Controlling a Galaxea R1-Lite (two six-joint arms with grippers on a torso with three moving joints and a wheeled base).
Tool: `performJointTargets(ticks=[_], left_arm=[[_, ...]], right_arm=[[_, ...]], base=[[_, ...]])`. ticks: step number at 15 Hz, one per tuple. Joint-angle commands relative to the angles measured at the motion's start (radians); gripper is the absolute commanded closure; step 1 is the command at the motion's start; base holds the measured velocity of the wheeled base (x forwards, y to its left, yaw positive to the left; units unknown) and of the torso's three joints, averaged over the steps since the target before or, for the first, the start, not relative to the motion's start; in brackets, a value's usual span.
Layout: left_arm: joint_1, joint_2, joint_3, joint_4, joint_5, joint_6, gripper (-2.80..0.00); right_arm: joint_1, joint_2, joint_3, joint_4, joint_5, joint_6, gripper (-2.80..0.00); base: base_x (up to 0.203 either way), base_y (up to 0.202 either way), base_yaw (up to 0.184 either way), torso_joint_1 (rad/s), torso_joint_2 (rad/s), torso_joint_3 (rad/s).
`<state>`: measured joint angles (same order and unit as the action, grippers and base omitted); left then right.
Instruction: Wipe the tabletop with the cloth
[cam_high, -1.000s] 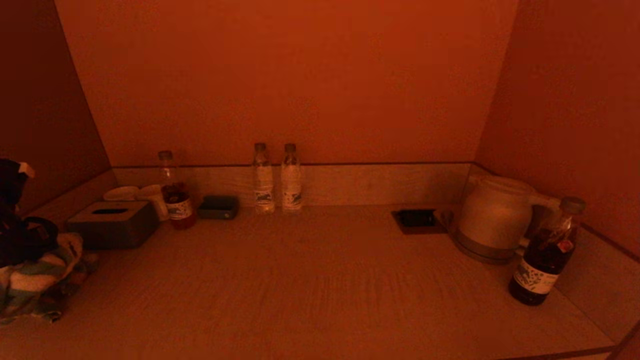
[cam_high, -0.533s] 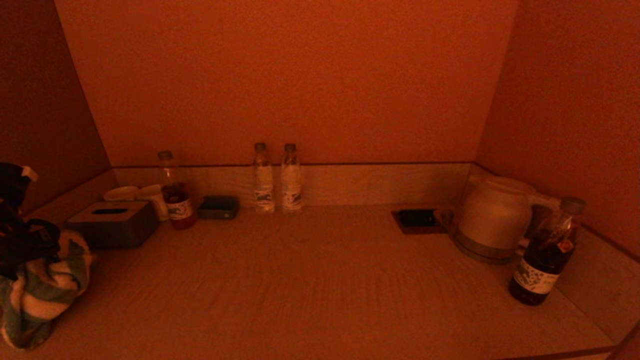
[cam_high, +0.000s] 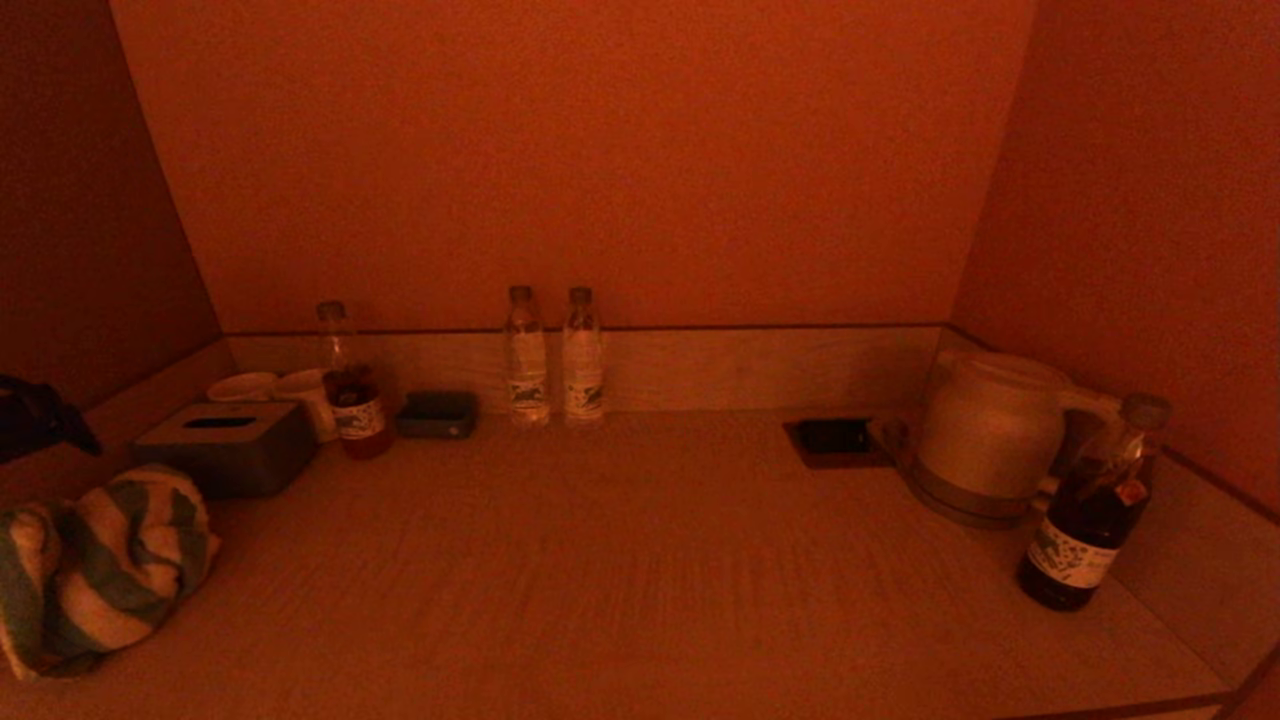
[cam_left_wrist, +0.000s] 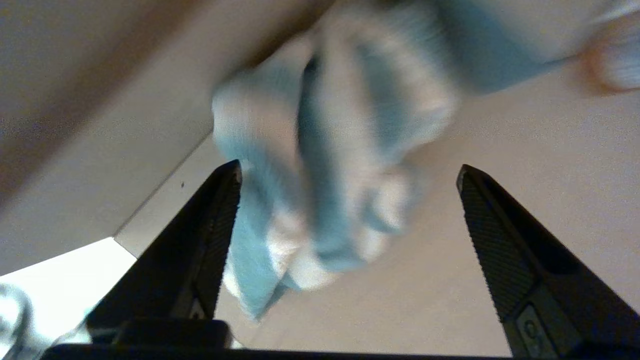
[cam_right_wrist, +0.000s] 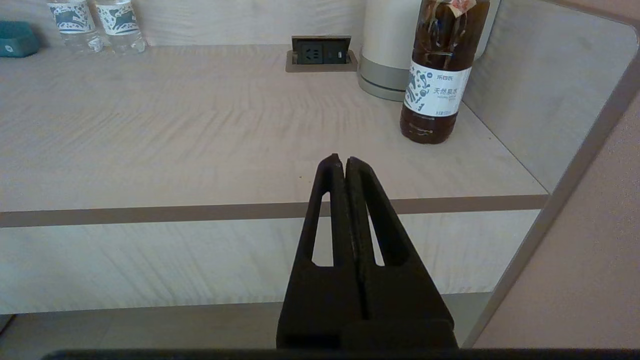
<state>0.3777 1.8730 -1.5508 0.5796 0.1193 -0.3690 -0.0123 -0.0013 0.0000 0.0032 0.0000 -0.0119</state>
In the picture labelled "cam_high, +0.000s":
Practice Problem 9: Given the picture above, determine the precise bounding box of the white tall cup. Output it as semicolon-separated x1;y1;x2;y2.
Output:
275;369;339;442

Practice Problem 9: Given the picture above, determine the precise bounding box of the small dark teal box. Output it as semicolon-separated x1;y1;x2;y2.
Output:
396;390;479;439

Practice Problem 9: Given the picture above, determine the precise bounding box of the small red tea bottle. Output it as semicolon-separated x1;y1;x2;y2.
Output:
315;301;394;461

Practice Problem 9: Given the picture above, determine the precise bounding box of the grey kettle base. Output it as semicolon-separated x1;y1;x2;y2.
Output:
903;463;1046;528

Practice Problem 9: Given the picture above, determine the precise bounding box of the green white striped towel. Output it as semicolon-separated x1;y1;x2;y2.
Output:
0;465;221;681

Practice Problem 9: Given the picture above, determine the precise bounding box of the clear water bottle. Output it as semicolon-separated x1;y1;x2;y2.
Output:
560;287;606;427
504;286;550;427

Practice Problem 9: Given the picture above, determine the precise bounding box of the white shallow cup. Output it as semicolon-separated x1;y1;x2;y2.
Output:
208;372;281;404

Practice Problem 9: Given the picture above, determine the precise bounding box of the black recessed power socket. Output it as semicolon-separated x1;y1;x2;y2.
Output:
782;416;891;469

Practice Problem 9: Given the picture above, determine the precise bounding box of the white electric kettle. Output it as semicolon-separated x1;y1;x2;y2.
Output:
905;348;1121;501

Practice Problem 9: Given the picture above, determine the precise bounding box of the grey tissue box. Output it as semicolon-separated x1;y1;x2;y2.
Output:
133;402;319;499

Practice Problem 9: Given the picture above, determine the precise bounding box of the large dark tea bottle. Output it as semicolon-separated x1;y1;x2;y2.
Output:
1017;392;1173;612

